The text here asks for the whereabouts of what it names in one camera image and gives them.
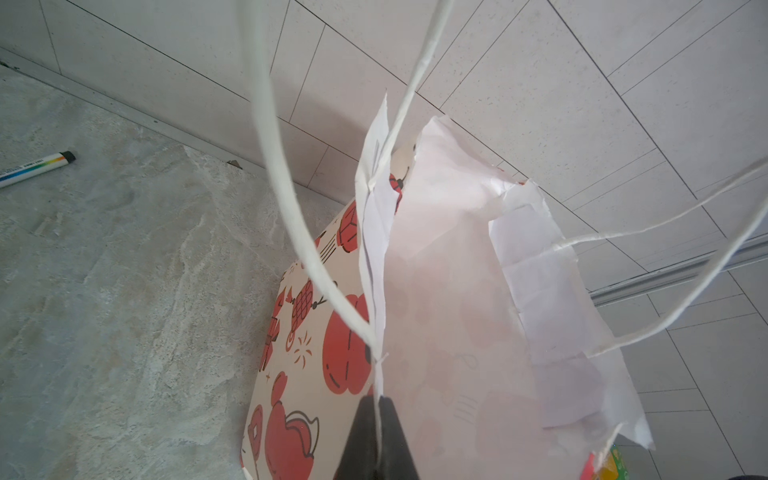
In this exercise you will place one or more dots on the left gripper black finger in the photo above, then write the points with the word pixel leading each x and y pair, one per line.
pixel 376 446

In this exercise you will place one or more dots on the red white paper gift bag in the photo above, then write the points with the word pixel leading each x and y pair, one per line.
pixel 446 286

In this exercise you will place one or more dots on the black marker pen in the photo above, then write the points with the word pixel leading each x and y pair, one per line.
pixel 37 167

